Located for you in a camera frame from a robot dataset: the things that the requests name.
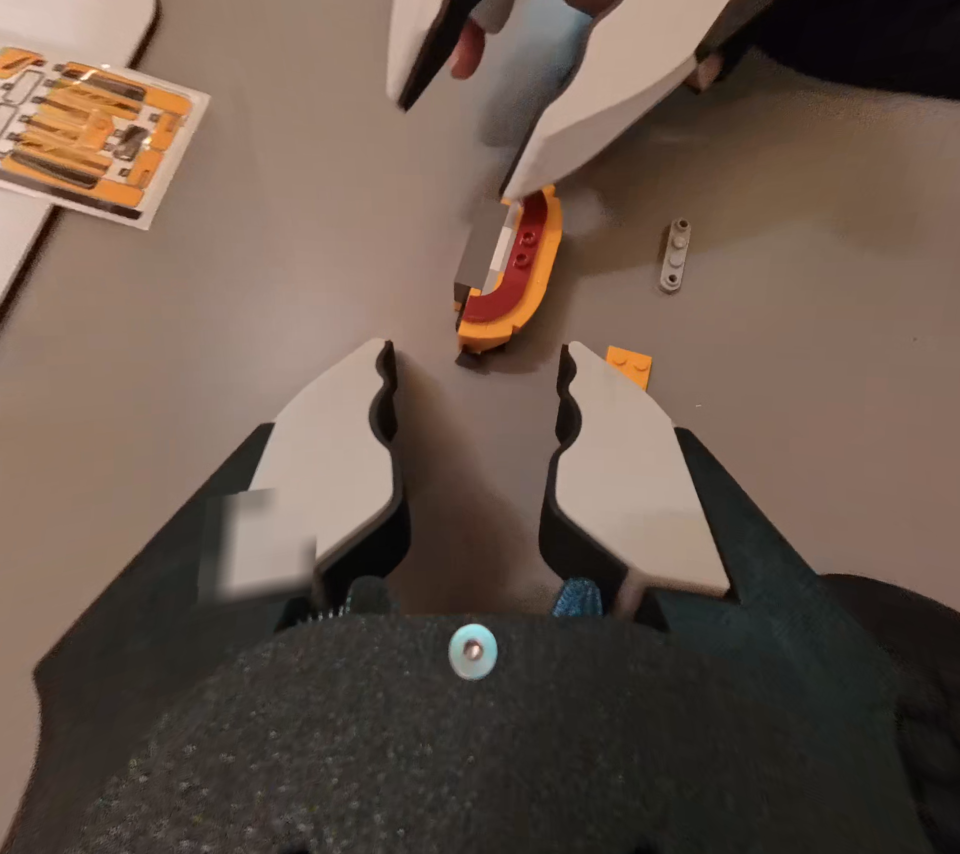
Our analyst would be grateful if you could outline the orange lego plate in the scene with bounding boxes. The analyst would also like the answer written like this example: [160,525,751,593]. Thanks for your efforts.
[606,345,654,392]

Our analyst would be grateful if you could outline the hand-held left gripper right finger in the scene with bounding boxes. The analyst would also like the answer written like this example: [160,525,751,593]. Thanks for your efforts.
[537,341,734,600]

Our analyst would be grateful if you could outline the orange sticker sheet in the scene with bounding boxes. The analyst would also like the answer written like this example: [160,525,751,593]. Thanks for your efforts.
[0,46,211,230]

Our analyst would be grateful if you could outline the grey narrow lego plate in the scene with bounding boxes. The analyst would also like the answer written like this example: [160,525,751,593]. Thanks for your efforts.
[660,218,693,295]

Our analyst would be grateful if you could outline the curved orange dark red lego assembly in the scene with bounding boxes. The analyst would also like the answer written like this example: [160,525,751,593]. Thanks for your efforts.
[452,185,564,369]

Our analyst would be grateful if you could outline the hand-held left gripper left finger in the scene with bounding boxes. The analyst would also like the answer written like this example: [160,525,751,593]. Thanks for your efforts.
[249,338,412,579]

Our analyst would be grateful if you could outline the person's left forearm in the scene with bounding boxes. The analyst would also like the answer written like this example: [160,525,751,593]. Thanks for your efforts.
[821,572,960,854]

